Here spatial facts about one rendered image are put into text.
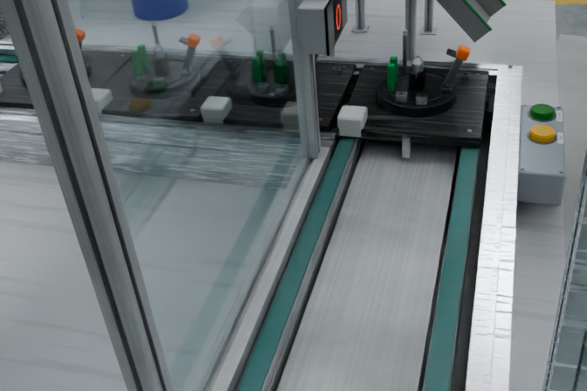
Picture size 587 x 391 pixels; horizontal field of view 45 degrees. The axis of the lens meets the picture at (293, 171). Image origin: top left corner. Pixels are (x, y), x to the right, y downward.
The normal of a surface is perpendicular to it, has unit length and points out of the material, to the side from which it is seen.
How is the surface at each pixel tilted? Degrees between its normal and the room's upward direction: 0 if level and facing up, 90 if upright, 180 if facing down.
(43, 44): 90
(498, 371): 0
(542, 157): 0
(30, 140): 90
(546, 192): 90
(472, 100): 0
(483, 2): 90
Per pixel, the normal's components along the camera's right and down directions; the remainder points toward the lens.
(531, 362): -0.08, -0.82
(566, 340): -0.27, 0.57
